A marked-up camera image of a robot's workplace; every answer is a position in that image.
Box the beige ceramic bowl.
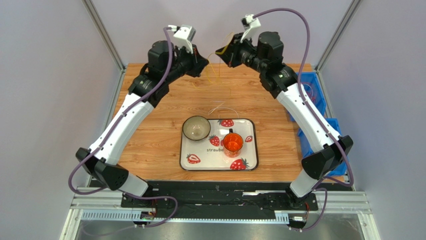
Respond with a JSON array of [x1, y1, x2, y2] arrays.
[[182, 115, 211, 141]]

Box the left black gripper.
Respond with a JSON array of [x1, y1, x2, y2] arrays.
[[163, 42, 209, 85]]

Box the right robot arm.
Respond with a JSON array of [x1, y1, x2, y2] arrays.
[[215, 31, 354, 199]]

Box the aluminium frame rail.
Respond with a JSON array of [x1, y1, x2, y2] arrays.
[[60, 188, 380, 240]]

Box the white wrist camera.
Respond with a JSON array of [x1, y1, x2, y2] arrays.
[[167, 24, 197, 55], [240, 14, 261, 43]]

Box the white strawberry tray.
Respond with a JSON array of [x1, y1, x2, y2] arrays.
[[179, 118, 259, 171]]

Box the blue plastic bin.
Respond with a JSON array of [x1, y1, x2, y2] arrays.
[[297, 117, 349, 177], [300, 72, 327, 116]]

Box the far blue plastic bin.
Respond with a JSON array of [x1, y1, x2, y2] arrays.
[[300, 72, 327, 116]]

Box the near blue plastic bin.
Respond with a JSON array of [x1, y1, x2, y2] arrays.
[[297, 117, 349, 177]]

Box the yellow cable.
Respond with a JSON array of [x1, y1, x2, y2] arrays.
[[191, 32, 236, 99]]

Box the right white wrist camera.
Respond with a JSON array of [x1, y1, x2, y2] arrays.
[[240, 14, 261, 43]]

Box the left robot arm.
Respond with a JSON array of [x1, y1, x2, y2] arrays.
[[75, 40, 209, 197]]

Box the orange transparent mug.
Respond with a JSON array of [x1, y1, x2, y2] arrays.
[[223, 128, 244, 158]]

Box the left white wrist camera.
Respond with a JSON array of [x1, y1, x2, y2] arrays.
[[167, 24, 197, 55]]

